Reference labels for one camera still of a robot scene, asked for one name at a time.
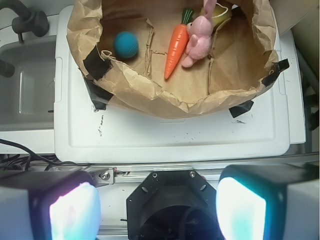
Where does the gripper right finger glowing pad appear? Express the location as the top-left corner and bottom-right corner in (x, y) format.
(215, 163), (320, 240)

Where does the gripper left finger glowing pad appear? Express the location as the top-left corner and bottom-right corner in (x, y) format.
(0, 170), (101, 240)

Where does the blue yarn ball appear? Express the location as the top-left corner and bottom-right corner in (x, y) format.
(113, 31), (139, 59)

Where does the brown paper bag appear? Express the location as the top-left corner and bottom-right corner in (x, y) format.
(67, 0), (278, 119)

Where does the pink plush bunny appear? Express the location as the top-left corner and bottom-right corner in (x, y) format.
(181, 0), (217, 68)

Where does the orange toy carrot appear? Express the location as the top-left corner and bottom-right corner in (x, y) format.
(164, 7), (194, 80)

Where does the dark grey toy faucet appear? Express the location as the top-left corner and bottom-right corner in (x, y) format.
(0, 0), (50, 44)

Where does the yellow plush toy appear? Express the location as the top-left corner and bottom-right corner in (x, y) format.
(211, 2), (232, 29)

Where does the black cable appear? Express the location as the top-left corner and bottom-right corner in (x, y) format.
(0, 138), (88, 171)

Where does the aluminium rail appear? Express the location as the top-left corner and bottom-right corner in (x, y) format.
(50, 152), (320, 187)

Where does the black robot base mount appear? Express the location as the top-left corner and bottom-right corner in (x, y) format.
(126, 170), (224, 240)

